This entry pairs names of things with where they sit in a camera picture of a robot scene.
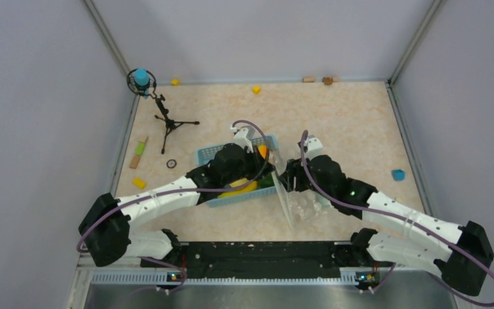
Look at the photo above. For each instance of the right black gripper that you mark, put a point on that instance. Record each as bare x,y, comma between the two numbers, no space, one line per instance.
295,168

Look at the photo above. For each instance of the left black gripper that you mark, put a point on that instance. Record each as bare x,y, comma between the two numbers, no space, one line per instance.
260,164

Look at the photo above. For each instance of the clear zip top bag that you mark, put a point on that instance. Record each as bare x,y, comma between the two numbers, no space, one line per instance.
298,207

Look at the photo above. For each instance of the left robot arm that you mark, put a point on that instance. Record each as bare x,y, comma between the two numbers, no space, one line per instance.
107,228

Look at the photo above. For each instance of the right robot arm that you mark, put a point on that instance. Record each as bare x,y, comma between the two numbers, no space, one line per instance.
455,253

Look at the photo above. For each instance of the yellow banana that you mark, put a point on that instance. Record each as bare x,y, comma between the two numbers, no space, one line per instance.
240,187

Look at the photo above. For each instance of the orange yellow mango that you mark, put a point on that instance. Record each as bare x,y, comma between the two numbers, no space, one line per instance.
262,151

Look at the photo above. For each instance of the green lime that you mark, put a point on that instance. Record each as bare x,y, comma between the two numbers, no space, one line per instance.
266,182

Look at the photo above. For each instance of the blue small block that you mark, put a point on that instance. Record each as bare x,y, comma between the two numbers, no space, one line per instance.
398,175

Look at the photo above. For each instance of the green wooden stick toy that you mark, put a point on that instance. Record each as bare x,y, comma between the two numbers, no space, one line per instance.
138,151

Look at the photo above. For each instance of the yellow block left side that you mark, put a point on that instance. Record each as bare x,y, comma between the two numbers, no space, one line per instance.
139,183

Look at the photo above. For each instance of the blue microphone on tripod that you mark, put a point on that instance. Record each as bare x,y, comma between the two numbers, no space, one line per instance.
143,83

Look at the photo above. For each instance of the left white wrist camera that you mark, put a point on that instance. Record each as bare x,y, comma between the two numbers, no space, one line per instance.
243,137

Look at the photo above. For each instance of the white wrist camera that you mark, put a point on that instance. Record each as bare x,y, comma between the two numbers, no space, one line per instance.
311,147
243,137

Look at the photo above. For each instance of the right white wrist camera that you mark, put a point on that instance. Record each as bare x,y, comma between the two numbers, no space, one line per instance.
311,147

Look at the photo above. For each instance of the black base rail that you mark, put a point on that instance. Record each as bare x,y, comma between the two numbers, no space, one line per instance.
267,260

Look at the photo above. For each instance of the brown nut at wall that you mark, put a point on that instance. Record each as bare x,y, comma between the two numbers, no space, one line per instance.
327,81

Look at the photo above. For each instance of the cork at wall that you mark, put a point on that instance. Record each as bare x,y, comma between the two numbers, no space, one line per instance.
308,79

